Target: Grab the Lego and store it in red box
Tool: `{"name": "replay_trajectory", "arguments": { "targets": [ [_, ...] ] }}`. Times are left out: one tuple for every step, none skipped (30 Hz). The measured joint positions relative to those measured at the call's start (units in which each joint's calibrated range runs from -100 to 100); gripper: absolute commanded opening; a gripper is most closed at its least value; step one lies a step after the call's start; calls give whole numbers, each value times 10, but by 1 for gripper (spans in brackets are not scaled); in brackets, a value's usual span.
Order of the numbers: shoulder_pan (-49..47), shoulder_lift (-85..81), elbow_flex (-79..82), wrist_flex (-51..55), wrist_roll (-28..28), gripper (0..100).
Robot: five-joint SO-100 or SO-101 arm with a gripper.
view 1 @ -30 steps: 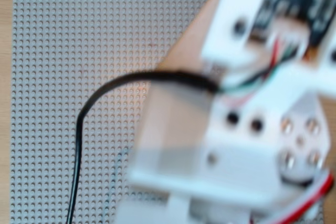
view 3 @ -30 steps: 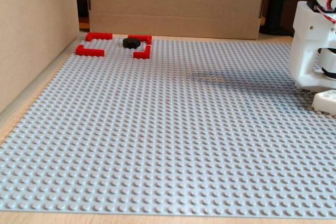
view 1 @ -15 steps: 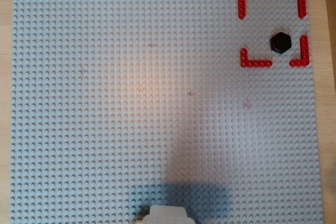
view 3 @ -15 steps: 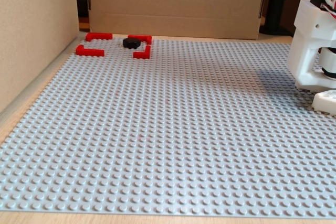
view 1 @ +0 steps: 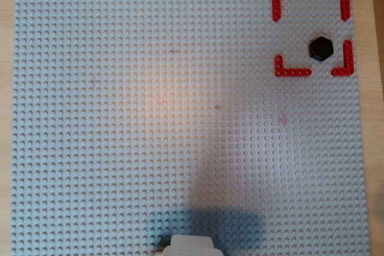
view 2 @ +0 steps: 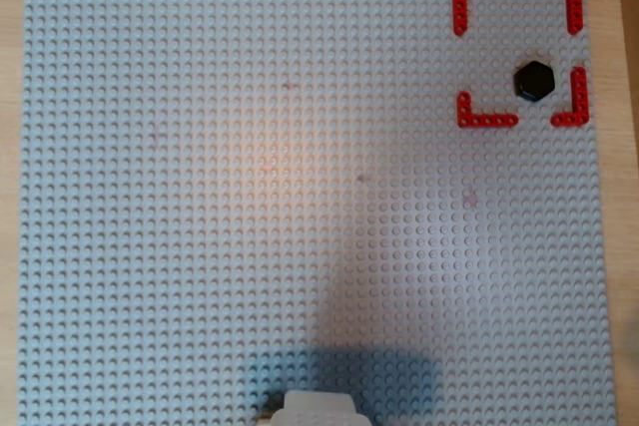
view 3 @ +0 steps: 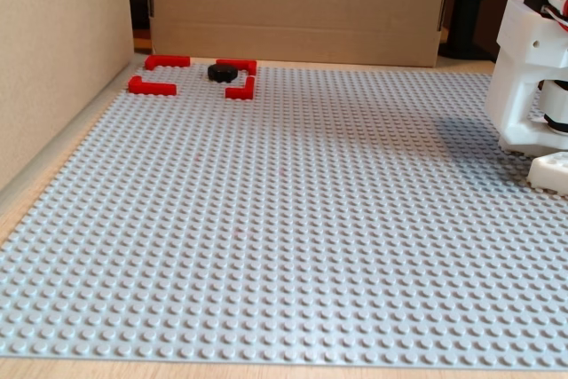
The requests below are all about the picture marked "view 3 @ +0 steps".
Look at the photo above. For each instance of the black hexagonal Lego piece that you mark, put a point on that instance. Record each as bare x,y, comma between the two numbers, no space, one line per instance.
222,73

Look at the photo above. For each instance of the grey Lego baseplate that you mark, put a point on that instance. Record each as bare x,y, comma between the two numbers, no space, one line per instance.
284,219

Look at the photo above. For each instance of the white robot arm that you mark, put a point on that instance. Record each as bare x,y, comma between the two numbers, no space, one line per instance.
515,64

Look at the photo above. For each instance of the brown cardboard box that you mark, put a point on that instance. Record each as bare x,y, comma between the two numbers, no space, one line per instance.
302,6

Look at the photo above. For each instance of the red L-shaped Lego beam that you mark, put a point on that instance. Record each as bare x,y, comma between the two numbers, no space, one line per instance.
239,64
151,87
242,92
168,60

